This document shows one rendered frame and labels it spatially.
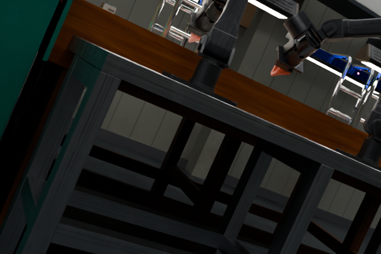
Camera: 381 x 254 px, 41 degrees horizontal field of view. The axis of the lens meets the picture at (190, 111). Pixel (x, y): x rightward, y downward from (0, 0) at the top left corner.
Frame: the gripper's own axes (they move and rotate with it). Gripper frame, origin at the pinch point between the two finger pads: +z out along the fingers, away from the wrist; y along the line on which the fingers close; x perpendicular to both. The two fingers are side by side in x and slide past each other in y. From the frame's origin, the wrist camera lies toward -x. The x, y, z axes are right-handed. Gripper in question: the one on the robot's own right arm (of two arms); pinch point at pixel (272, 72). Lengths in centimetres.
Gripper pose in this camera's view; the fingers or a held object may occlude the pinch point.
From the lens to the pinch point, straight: 173.1
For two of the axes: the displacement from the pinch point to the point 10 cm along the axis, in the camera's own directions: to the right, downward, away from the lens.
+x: -1.0, 8.2, -5.7
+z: -5.2, 4.4, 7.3
